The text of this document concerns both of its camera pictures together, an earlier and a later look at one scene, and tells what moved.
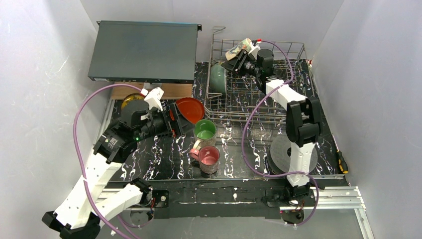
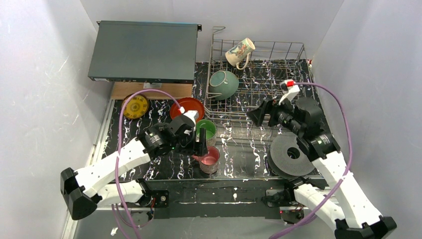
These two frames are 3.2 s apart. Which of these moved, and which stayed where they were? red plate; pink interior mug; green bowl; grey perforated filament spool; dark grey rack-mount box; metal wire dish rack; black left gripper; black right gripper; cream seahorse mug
Moved: black left gripper; black right gripper; green bowl
Stayed: cream seahorse mug; grey perforated filament spool; pink interior mug; dark grey rack-mount box; red plate; metal wire dish rack
